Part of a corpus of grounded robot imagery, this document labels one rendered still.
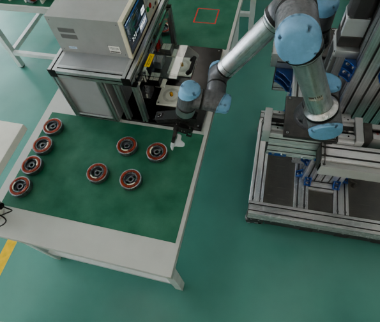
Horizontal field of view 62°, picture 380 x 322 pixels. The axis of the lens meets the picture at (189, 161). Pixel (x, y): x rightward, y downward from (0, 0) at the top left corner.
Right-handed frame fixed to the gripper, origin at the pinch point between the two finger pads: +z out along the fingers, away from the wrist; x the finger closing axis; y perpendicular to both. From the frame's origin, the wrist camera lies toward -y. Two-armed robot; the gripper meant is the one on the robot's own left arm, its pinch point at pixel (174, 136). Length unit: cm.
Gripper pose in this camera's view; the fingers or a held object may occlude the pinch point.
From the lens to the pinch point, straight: 142.5
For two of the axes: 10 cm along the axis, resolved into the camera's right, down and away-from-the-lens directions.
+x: 2.3, -8.6, 4.6
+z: -1.4, 4.4, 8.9
